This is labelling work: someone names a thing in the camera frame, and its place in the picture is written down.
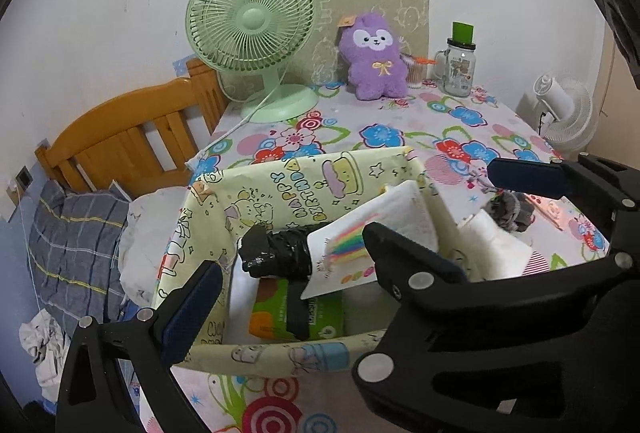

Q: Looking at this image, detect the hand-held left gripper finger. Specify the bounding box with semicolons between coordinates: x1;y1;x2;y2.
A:
56;260;223;433

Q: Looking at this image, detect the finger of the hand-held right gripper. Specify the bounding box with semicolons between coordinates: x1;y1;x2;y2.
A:
486;152;640;275
351;222;601;433

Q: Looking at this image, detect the dark grey glove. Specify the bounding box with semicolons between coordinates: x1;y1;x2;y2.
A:
482;190;537;234

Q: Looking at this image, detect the white towel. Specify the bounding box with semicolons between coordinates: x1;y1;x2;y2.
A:
457;210;535;283

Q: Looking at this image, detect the orange green tissue pack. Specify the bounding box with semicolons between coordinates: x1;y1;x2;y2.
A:
250;278;346;343

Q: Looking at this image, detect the white rainbow print card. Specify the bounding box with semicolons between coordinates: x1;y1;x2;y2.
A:
300;205;381;300

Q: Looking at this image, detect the black bundle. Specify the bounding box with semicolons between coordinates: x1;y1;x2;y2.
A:
237;223;331;281

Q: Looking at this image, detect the yellow cartoon storage box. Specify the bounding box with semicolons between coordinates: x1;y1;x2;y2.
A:
155;147;443;376

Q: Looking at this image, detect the white standing fan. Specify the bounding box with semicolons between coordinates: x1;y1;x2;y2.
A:
515;73;598;154

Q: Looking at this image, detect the white bedding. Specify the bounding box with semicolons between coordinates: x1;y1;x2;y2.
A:
119;187;193;309

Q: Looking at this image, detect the beige door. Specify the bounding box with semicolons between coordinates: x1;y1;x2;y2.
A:
595;28;640;154

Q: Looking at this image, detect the glass mug with green lid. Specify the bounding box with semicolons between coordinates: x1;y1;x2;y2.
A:
432;21;478;98

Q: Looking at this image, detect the grey plaid pillow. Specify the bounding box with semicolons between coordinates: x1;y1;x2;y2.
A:
27;180;132;329

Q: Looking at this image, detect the floral tablecloth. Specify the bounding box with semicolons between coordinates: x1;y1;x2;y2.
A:
135;80;613;433

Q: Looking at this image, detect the small cup of cotton swabs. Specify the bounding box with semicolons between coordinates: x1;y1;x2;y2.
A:
400;53;436;90

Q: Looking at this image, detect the white crumpled cloth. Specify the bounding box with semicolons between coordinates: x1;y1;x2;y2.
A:
19;310;71;389

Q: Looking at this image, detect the purple plush toy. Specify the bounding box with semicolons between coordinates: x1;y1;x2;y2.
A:
338;11;408;101

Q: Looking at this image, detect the wooden bed headboard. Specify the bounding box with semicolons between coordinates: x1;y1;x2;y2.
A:
35;59;231;201

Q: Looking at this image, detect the green desk fan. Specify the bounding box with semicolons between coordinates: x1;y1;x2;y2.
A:
185;0;319;124

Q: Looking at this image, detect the white fan cable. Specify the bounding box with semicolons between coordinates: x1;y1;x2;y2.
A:
187;73;283;168

